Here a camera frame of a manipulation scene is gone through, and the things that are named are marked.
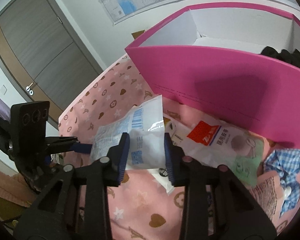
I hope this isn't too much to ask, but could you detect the pink patterned bedsheet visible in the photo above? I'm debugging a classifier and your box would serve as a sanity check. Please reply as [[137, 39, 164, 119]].
[[58, 54, 300, 239]]

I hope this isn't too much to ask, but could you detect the yellow duck wipes pack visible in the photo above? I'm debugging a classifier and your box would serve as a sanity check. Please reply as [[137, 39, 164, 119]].
[[148, 116, 190, 195]]

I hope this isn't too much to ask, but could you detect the pink printed sachet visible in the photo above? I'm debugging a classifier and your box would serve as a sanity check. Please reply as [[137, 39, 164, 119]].
[[249, 171, 285, 224]]

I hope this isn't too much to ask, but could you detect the blue checkered scrunchie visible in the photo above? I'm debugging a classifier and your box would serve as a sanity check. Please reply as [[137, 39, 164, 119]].
[[263, 148, 300, 216]]

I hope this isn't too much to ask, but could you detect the pink cardboard box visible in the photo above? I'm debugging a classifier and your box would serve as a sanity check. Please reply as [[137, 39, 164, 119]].
[[126, 2, 300, 148]]

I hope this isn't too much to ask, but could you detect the white blue plastic packet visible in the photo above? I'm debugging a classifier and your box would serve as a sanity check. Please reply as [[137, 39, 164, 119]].
[[90, 95, 165, 170]]

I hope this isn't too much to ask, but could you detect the red green cotton swab bag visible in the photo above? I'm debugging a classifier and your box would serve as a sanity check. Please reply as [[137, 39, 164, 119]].
[[180, 120, 264, 187]]

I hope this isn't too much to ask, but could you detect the black scrunchie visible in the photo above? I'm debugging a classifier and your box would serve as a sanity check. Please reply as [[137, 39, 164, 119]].
[[260, 46, 300, 68]]

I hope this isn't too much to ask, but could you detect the grey door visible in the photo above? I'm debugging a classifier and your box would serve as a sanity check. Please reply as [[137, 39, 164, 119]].
[[0, 0, 102, 125]]

